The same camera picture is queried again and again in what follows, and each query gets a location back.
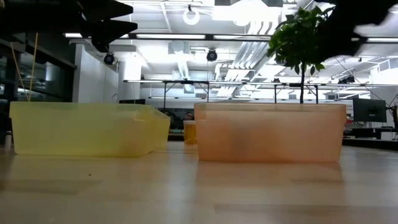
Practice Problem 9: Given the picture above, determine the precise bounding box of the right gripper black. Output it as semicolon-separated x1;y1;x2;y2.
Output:
316;12;368;60

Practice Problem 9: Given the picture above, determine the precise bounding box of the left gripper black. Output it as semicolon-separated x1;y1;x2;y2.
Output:
0;0;139;53

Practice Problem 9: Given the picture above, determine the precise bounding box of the yellow translucent plastic bin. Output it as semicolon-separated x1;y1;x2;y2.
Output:
9;101;171;158

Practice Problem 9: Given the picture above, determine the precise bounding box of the orange translucent plastic bin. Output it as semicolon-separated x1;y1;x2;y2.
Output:
193;103;348;164

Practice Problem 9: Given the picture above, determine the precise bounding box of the orange pill bottle large cap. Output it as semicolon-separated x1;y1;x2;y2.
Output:
183;120;197;146

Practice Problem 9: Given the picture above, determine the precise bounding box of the green plant in black pot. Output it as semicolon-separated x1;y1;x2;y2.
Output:
266;6;335;105

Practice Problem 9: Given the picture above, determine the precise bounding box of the black computer monitor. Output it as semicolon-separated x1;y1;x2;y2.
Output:
353;98;387;123

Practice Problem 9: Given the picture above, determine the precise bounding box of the round white ceiling lamp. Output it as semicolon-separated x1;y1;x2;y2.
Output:
182;6;201;26

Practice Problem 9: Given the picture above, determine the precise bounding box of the yellow power cable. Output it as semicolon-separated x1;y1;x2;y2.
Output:
10;42;30;102

